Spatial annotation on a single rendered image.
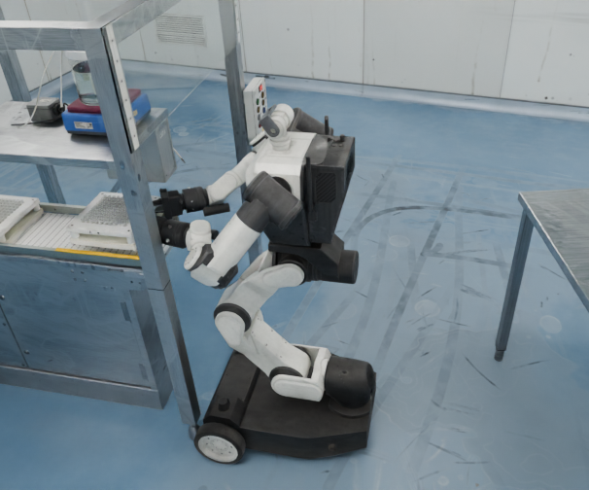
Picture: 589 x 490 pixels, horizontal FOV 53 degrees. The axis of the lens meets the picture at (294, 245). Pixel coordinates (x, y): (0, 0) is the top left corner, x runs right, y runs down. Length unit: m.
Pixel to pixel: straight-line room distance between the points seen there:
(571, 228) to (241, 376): 1.38
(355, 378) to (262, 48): 4.05
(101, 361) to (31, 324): 0.32
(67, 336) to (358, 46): 3.72
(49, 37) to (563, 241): 1.67
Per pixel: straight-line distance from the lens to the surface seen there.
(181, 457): 2.55
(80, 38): 1.65
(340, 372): 2.28
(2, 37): 1.78
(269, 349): 2.26
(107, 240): 2.10
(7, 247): 2.31
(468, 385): 2.76
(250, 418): 2.39
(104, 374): 2.67
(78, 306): 2.43
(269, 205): 1.57
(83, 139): 1.94
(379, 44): 5.34
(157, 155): 2.04
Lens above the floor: 2.05
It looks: 36 degrees down
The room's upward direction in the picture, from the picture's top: 4 degrees counter-clockwise
